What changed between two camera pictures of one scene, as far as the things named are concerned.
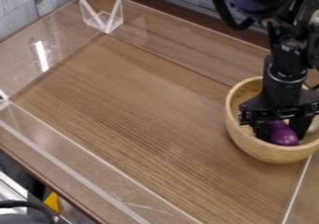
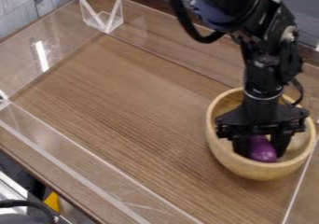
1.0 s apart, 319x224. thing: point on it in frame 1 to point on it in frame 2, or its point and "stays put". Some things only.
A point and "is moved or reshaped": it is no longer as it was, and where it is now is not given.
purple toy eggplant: x=282 y=133 is moved or reshaped
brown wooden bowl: x=246 y=91 is moved or reshaped
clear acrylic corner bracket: x=103 y=21 stays put
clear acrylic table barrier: x=52 y=162 stays put
